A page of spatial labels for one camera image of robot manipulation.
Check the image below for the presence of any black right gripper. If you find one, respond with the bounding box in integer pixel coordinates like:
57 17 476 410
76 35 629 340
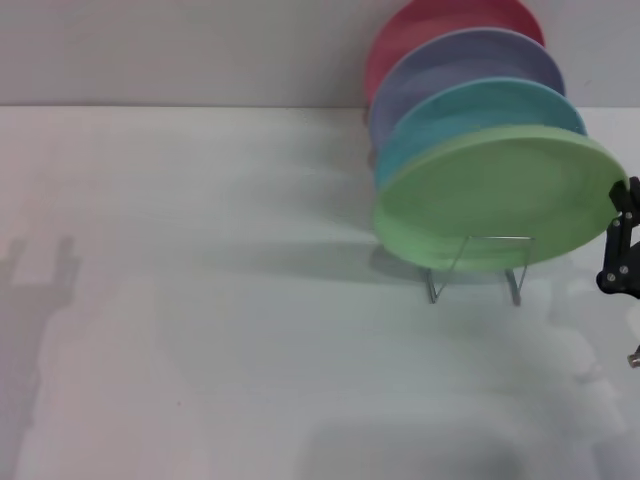
596 175 640 301

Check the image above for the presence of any green round plate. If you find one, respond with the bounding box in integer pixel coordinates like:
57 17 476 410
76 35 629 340
372 125 628 274

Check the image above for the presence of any teal round plate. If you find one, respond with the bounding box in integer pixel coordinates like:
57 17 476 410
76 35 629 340
374 76 588 192

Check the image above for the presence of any purple round plate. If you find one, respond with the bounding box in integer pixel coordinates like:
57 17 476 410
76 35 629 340
368 27 567 147

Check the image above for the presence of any red round plate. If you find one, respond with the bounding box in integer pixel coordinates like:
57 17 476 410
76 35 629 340
364 0 546 105

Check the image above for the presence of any silver wire plate rack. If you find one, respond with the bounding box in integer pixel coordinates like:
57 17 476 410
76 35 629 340
419 234 537 307

